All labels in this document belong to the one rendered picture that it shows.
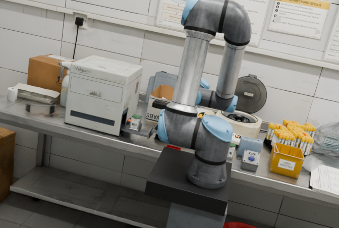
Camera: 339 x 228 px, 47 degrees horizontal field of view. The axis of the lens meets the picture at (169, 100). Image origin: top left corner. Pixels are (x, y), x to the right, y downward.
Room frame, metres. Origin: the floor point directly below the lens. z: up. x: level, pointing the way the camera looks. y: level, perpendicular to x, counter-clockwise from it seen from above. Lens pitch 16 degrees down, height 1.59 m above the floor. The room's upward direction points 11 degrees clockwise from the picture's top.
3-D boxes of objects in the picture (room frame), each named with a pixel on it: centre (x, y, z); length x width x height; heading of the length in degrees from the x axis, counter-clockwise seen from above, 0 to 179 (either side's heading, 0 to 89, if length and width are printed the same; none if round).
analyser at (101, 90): (1.83, 0.31, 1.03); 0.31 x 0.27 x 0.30; 82
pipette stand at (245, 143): (1.72, -0.42, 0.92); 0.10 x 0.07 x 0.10; 88
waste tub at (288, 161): (1.66, -0.58, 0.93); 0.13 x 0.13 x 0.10; 79
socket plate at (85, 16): (2.37, 0.62, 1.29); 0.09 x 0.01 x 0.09; 82
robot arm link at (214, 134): (1.30, -0.18, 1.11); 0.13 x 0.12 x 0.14; 81
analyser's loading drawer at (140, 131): (1.71, 0.16, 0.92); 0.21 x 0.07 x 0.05; 82
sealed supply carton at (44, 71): (2.20, 0.65, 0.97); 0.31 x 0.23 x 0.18; 75
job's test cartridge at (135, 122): (1.71, 0.14, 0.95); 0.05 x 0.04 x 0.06; 172
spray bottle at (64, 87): (1.96, 0.55, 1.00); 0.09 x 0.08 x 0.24; 172
